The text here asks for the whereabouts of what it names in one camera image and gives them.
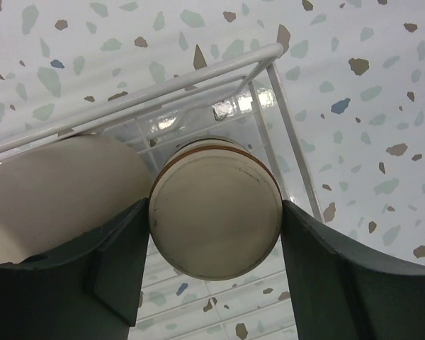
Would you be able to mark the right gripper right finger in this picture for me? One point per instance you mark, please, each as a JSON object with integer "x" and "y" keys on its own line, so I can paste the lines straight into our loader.
{"x": 342, "y": 289}

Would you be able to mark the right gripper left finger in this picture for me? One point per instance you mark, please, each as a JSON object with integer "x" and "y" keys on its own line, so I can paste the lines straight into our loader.
{"x": 87, "y": 288}

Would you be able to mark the beige plastic cup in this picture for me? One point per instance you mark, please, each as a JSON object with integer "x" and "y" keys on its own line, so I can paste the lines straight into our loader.
{"x": 55, "y": 193}

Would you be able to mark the metal cup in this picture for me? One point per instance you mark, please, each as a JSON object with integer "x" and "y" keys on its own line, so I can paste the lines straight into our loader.
{"x": 215, "y": 210}

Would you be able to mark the white wire dish rack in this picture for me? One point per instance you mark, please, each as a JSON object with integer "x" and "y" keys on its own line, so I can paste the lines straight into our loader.
{"x": 241, "y": 99}

